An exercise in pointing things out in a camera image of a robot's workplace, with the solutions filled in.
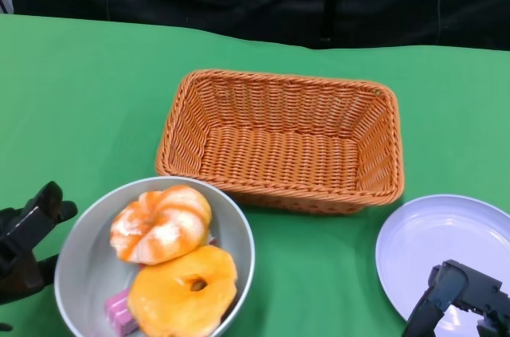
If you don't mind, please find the lavender plate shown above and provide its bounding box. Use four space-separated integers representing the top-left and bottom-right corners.
374 194 510 337

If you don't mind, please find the green table cloth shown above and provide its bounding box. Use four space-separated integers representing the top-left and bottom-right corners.
0 13 510 337

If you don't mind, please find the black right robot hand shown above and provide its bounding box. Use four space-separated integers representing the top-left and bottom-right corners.
402 259 510 337

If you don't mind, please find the deep pink cake slice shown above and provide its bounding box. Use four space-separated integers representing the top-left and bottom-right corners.
104 288 140 334

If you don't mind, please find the grey-green bowl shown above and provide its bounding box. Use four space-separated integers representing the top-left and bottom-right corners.
53 176 256 337

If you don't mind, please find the orange white striped bread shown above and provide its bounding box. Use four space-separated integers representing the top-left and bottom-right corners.
109 184 213 266

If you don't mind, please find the orange wicker basket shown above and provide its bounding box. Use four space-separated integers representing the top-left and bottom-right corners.
155 69 406 217

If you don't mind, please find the plain orange ring bread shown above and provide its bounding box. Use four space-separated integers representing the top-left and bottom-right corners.
127 245 239 337

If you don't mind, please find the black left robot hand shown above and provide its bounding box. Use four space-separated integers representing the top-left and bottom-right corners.
0 180 79 308

